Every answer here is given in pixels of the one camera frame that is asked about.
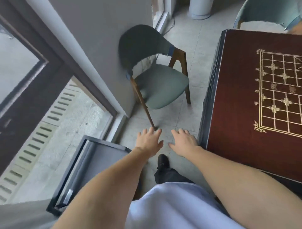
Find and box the person's left hand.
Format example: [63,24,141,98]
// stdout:
[134,127,164,158]

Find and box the person's right hand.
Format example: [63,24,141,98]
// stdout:
[168,128,200,158]

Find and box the green fabric chair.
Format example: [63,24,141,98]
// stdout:
[118,24,191,129]
[233,0,302,35]

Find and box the person's right forearm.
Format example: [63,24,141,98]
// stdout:
[185,146,302,229]

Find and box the person's left forearm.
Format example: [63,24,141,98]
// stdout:
[51,147,151,229]

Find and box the person's black right shoe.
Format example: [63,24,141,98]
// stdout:
[157,154,171,170]

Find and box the person's light lavender shirt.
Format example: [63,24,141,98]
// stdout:
[125,182,246,229]

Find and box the black metal cart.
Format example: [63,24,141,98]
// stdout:
[46,135,132,216]

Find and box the dark wooden table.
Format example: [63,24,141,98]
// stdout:
[198,29,302,184]

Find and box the white cylindrical appliance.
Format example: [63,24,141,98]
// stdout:
[187,0,214,20]

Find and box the dark brown window frame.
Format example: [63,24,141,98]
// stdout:
[0,0,117,176]

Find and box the white door frame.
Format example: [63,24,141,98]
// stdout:
[152,0,176,32]

